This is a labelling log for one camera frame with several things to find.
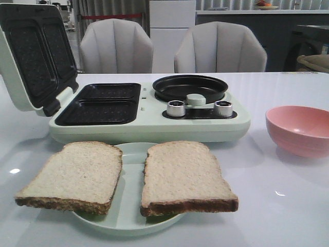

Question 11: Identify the white bread slice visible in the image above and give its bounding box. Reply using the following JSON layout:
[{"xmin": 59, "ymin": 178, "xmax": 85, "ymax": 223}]
[
  {"xmin": 14, "ymin": 142, "xmax": 122, "ymax": 215},
  {"xmin": 140, "ymin": 140, "xmax": 239, "ymax": 217}
]

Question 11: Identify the pink plastic bowl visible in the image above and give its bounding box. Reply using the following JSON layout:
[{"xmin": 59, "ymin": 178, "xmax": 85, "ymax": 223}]
[{"xmin": 266, "ymin": 105, "xmax": 328, "ymax": 158}]

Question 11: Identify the mint green sandwich maker lid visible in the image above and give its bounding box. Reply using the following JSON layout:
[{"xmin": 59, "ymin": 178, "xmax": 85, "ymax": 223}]
[{"xmin": 1, "ymin": 3, "xmax": 78, "ymax": 116}]

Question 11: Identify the mint green breakfast maker base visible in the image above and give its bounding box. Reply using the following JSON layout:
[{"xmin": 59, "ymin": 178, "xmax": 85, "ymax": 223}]
[{"xmin": 49, "ymin": 82, "xmax": 251, "ymax": 144}]

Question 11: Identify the left silver control knob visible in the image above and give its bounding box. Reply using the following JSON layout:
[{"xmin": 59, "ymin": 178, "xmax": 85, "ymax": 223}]
[{"xmin": 167, "ymin": 100, "xmax": 186, "ymax": 117}]

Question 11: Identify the silver control knob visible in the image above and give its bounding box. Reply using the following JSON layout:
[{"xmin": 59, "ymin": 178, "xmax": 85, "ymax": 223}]
[
  {"xmin": 167, "ymin": 100, "xmax": 186, "ymax": 117},
  {"xmin": 213, "ymin": 100, "xmax": 233, "ymax": 117}
]

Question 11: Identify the black round frying pan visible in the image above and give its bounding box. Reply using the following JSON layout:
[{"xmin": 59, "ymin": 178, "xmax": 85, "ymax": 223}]
[{"xmin": 152, "ymin": 75, "xmax": 228, "ymax": 103}]

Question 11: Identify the right silver control knob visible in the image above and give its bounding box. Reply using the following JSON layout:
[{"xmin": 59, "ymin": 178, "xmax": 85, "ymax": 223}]
[{"xmin": 213, "ymin": 100, "xmax": 233, "ymax": 117}]

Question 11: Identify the right beige upholstered chair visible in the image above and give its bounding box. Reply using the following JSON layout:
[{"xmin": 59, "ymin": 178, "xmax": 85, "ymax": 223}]
[{"xmin": 174, "ymin": 22, "xmax": 267, "ymax": 73}]

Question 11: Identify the beige upholstered chair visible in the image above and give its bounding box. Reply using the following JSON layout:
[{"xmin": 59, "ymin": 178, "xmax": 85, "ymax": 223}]
[
  {"xmin": 174, "ymin": 22, "xmax": 267, "ymax": 73},
  {"xmin": 80, "ymin": 19, "xmax": 154, "ymax": 74}
]

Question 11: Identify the left beige upholstered chair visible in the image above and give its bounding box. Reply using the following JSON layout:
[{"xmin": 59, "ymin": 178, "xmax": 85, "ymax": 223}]
[{"xmin": 80, "ymin": 19, "xmax": 154, "ymax": 74}]

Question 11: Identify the mint green round plate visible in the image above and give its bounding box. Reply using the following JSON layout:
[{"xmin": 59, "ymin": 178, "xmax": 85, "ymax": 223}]
[{"xmin": 73, "ymin": 143, "xmax": 185, "ymax": 237}]

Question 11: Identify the white cabinet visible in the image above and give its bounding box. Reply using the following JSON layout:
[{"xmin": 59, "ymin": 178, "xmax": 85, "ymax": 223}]
[{"xmin": 149, "ymin": 1, "xmax": 196, "ymax": 73}]

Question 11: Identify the red barrier belt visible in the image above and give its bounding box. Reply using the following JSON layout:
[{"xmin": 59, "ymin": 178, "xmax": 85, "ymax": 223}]
[{"xmin": 80, "ymin": 13, "xmax": 143, "ymax": 20}]

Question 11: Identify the dark grey counter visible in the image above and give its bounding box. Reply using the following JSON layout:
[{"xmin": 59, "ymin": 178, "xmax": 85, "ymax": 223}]
[{"xmin": 196, "ymin": 10, "xmax": 328, "ymax": 72}]

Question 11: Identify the plate of fruit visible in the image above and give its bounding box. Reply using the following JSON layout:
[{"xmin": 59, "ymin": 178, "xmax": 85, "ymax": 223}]
[{"xmin": 254, "ymin": 0, "xmax": 279, "ymax": 10}]

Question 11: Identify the tan cushioned seat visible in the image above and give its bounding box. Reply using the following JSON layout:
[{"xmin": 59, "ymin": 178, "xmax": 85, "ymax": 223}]
[{"xmin": 297, "ymin": 55, "xmax": 328, "ymax": 73}]

